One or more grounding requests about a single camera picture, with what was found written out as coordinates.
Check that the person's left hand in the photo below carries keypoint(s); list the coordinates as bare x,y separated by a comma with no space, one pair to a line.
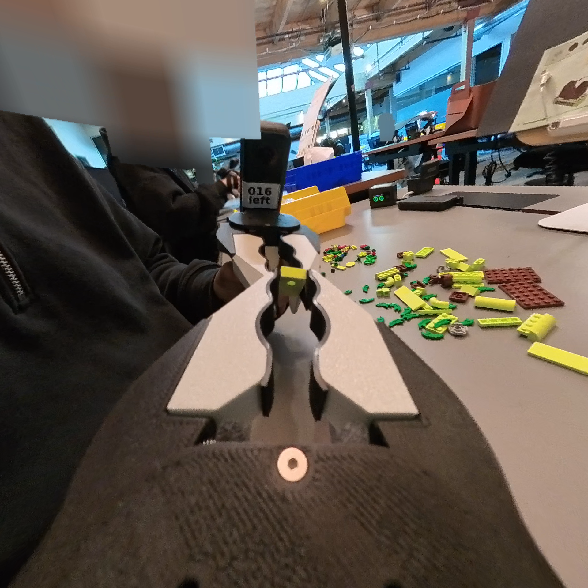
227,285

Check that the long lime flat tile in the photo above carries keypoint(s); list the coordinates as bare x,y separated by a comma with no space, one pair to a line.
410,297

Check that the lime smooth slope brick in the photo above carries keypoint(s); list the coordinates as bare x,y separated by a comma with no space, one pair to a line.
469,290

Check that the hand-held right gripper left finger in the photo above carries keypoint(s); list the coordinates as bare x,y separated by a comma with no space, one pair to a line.
220,367

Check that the large brown studded plate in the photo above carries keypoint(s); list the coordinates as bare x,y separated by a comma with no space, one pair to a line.
512,274
530,295

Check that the small black device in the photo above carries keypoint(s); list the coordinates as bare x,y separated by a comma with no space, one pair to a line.
422,177

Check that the small brown square plate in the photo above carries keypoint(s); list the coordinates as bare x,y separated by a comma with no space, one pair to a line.
459,296

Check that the scattered green leaf pieces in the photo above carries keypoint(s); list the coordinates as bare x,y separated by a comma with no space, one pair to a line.
432,335

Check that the lime wide studded plate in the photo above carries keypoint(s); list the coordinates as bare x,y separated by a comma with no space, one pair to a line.
441,321

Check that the lime curved slope brick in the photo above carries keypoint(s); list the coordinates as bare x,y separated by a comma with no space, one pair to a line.
494,303

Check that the yellow plastic bin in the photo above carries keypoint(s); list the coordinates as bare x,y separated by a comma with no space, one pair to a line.
321,211

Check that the pile of assorted toy bricks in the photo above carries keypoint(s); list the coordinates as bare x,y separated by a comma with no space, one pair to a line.
464,275

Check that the dark grey partition panel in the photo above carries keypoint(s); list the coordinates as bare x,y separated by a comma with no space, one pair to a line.
514,69

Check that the blue plastic bin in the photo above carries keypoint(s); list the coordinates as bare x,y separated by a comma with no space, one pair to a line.
330,172

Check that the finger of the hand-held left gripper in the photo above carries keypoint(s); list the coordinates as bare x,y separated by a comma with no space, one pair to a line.
305,255
248,257

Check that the lime narrow studded plate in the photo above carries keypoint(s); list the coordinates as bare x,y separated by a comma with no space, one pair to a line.
498,321

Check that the black pillar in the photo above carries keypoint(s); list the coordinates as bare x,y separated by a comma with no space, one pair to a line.
349,69

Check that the open instruction booklet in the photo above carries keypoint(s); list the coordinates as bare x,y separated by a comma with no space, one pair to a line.
542,105

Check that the small lime toy brick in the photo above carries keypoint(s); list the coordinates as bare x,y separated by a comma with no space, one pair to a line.
294,273

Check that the short lime flat tile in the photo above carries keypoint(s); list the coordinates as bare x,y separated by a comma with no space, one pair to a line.
558,357

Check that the white book stand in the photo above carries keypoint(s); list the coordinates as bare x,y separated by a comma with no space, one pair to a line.
569,220

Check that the black office chair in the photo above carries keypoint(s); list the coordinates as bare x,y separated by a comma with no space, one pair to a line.
551,165

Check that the grey round plate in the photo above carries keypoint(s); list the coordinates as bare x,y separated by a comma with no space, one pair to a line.
458,329

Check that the lime elbow brick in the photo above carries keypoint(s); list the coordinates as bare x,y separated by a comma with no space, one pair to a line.
438,302

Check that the white crumpled paper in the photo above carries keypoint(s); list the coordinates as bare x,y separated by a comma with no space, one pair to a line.
319,155

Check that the black device with green display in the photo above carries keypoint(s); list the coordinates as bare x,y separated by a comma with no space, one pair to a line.
383,195

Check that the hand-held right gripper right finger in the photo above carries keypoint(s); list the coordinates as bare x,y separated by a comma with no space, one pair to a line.
363,367

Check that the tan perforated board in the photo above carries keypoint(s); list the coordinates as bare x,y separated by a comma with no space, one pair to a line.
314,110

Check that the pile of tiny colourful pieces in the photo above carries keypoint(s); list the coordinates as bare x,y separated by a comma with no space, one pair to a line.
351,264

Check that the black flat box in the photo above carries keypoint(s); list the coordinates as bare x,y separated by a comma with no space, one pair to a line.
427,203

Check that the brown leather bag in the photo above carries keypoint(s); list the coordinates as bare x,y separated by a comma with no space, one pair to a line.
468,110

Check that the wooden background table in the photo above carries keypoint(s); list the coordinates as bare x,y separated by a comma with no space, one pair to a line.
422,140
372,181

